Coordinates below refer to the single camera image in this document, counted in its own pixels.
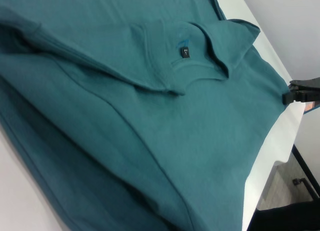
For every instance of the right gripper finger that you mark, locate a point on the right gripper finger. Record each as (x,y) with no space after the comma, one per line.
(305,83)
(300,96)

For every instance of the teal blue printed t-shirt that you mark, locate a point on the teal blue printed t-shirt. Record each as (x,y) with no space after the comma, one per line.
(125,103)

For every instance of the black bulky floor object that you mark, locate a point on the black bulky floor object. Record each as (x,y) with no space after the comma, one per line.
(287,217)

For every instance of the black metal frame bar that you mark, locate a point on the black metal frame bar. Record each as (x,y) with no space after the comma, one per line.
(306,171)

